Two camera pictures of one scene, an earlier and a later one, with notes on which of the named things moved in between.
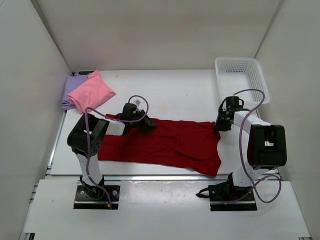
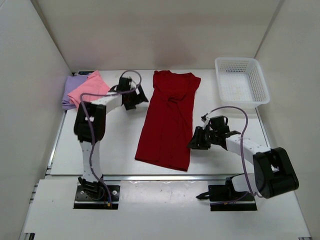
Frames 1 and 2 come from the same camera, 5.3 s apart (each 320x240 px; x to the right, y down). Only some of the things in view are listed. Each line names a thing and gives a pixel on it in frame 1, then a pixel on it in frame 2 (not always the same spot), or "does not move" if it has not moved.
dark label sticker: [83, 73] does not move
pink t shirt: [94, 91] does not move
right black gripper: [220, 126] to [197, 141]
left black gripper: [147, 124] to [139, 98]
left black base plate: [82, 201] does not move
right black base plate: [226, 192] does not move
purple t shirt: [72, 83] does not move
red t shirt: [192, 144] to [166, 140]
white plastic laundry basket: [235, 74] does not move
